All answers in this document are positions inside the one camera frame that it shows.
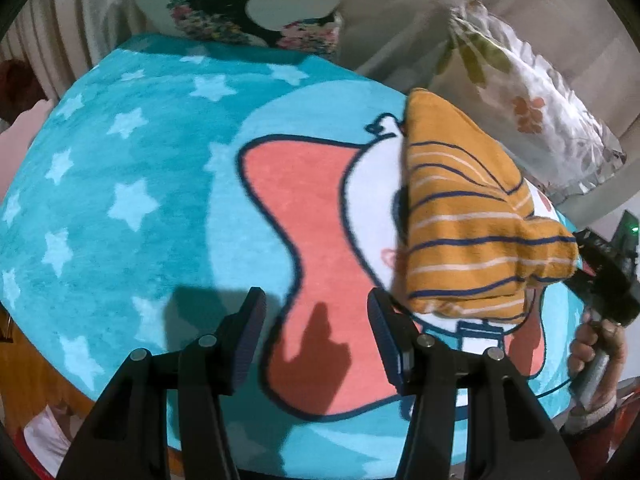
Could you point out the floral printed cloth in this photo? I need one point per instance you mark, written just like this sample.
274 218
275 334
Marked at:
220 20

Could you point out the yellow striped sweater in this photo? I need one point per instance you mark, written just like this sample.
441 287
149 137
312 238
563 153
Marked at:
460 210

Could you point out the person's right hand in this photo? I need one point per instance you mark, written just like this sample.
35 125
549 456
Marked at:
582 350

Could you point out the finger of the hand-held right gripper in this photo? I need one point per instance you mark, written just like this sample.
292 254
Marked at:
582 287
595 250

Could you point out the dark red cloth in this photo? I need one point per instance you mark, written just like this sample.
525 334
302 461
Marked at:
20 90

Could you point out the wooden bed frame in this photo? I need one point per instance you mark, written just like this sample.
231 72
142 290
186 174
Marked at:
30 370

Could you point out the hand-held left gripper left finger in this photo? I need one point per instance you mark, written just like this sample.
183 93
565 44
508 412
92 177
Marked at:
252 330

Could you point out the white leaf printed pillow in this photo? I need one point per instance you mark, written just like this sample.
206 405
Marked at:
540 100

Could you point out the beige pleated curtain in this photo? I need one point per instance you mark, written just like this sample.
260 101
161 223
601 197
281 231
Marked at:
85 10

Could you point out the turquoise star printed blanket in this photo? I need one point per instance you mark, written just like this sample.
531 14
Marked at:
150 160

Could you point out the pink cloth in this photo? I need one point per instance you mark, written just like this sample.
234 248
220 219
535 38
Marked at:
22 140

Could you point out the person's right forearm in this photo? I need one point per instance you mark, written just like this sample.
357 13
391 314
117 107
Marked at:
595 440

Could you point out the beige cloth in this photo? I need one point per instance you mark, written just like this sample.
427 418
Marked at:
390 25

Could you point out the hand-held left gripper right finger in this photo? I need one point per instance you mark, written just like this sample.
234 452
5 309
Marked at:
387 345

